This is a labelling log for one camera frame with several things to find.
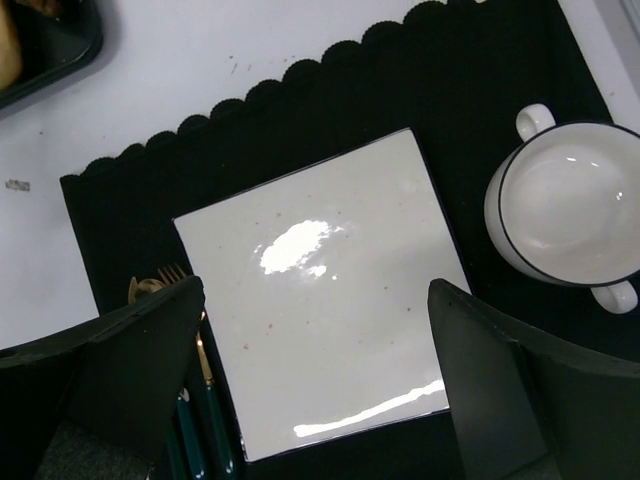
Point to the brown chocolate croissant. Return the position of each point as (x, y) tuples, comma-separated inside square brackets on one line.
[(48, 8)]

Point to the long yellow bread roll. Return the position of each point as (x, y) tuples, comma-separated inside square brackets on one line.
[(10, 49)]

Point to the gold knife green handle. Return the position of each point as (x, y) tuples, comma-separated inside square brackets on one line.
[(132, 290)]

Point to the black rectangular bread tray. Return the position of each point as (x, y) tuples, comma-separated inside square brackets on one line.
[(53, 47)]

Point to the gold fork green handle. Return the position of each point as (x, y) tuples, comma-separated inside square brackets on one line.
[(223, 444)]

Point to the gold spoon green handle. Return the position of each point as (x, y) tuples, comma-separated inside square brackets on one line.
[(189, 437)]

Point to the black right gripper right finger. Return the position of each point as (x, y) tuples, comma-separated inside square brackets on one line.
[(526, 404)]

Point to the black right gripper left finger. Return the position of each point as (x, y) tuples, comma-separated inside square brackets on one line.
[(95, 401)]

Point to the white square plate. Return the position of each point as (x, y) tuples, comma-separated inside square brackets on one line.
[(316, 287)]

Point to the white two-handled soup bowl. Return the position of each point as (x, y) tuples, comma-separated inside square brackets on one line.
[(563, 208)]

